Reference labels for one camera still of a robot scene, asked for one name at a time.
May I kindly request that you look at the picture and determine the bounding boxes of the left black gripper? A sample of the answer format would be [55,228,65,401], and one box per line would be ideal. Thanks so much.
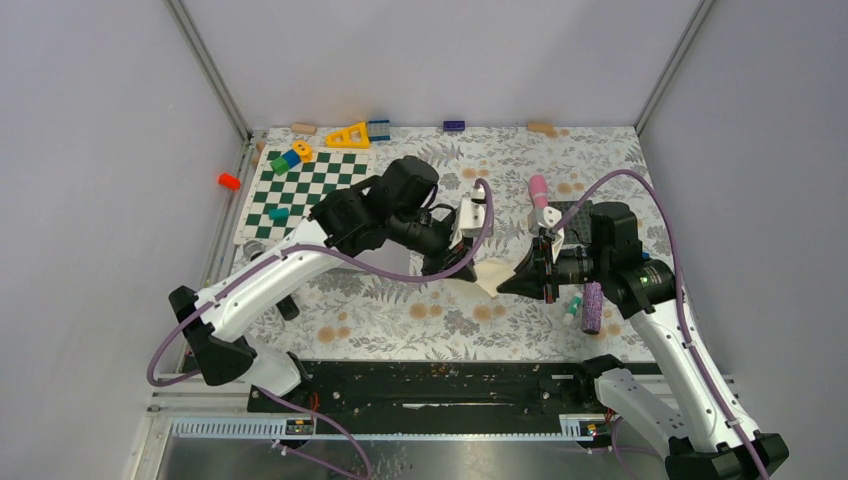
[391,208,479,284]

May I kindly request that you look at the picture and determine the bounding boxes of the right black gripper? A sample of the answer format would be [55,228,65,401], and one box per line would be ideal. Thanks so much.
[497,235,609,304]

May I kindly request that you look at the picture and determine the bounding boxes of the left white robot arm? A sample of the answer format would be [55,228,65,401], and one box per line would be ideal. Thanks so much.
[169,156,494,411]

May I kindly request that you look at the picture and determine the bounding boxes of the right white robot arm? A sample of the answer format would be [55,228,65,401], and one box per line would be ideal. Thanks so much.
[497,200,789,479]

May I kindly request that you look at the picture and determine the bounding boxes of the floral patterned table mat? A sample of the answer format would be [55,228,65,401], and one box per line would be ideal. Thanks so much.
[250,126,671,362]

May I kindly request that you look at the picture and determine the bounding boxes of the green white glue stick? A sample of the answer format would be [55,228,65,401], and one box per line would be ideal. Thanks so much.
[563,295,583,324]

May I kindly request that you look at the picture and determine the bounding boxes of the purple glitter microphone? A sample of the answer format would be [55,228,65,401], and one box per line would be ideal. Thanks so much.
[581,282,604,335]

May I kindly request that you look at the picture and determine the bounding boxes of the dark grey lego baseplate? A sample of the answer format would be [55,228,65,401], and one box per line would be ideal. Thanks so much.
[549,200,594,246]

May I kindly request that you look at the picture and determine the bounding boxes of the pink marker pen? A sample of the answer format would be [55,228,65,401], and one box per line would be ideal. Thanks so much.
[527,174,549,209]

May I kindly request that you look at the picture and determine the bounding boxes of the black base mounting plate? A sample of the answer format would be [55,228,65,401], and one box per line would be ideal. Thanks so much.
[284,361,611,436]

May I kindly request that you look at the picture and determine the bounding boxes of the dark blue lego brick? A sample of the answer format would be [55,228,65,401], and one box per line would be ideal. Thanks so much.
[442,120,466,132]

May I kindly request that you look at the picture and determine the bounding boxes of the right wooden cylinder peg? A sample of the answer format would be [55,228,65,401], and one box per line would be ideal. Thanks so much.
[526,122,558,138]

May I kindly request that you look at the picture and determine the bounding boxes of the wooden cylinder peg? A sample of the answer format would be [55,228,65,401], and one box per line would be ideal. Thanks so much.
[526,122,558,138]
[290,123,318,136]

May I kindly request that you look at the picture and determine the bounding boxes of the yellow triangle toy block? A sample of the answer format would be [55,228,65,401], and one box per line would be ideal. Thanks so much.
[324,122,370,149]

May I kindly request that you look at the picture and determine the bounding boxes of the black grey microphone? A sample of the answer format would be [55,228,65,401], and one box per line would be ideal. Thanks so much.
[242,240,300,321]

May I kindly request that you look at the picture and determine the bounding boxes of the teal small block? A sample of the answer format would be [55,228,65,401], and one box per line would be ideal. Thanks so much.
[268,208,290,222]

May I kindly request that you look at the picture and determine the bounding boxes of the green white chessboard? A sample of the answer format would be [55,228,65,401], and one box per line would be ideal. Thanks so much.
[233,147,374,245]

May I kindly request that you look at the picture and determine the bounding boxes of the blue cube block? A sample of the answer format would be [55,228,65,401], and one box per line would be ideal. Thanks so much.
[280,149,302,168]

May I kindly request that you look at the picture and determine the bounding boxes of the green cube block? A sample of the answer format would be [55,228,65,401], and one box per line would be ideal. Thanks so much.
[270,156,290,175]

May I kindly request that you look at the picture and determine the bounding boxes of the left wooden cylinder peg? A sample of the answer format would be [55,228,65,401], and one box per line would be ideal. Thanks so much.
[290,123,318,136]

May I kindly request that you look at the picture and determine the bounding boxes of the red cylinder block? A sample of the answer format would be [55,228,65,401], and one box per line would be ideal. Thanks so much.
[217,173,241,191]

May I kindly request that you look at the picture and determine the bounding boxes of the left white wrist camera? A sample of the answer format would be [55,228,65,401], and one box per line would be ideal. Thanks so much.
[449,187,489,248]

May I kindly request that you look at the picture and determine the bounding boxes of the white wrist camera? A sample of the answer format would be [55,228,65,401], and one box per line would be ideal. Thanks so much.
[527,206,565,260]
[449,187,489,248]

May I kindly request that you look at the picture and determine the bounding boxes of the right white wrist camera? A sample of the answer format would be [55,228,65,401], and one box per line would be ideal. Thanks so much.
[527,206,565,260]

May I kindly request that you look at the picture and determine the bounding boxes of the white slotted cable duct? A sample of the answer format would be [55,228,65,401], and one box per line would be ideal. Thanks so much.
[170,415,598,443]

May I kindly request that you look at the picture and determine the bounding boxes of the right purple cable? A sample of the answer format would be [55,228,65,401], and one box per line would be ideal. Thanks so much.
[546,168,773,480]

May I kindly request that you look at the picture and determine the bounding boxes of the purple cable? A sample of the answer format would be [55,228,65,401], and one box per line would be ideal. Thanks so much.
[145,177,496,480]
[546,168,773,480]

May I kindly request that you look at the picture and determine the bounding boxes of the orange ring toy block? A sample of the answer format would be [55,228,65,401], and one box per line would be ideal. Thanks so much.
[292,140,313,163]

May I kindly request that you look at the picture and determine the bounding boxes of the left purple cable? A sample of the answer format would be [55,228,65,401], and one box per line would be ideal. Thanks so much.
[145,177,496,480]

